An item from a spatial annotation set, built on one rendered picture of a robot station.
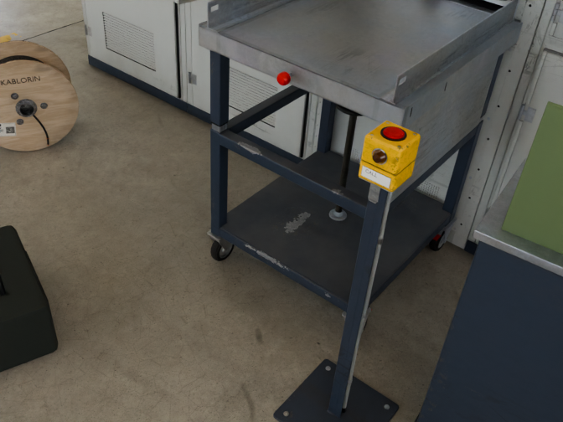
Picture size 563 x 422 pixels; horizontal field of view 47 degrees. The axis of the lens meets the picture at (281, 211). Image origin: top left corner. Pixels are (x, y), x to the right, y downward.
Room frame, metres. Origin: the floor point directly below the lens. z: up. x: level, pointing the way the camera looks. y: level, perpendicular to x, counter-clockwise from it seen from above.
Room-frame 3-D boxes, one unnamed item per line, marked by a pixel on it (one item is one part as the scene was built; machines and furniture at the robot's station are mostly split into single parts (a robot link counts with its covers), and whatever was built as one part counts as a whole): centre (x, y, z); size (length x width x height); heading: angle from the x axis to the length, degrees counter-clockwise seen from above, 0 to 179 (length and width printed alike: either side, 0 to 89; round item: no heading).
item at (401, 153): (1.04, -0.20, 0.85); 0.08 x 0.08 x 0.10; 55
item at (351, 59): (1.69, -0.19, 0.82); 0.68 x 0.62 x 0.06; 145
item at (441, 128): (1.69, -0.19, 0.46); 0.64 x 0.58 x 0.66; 145
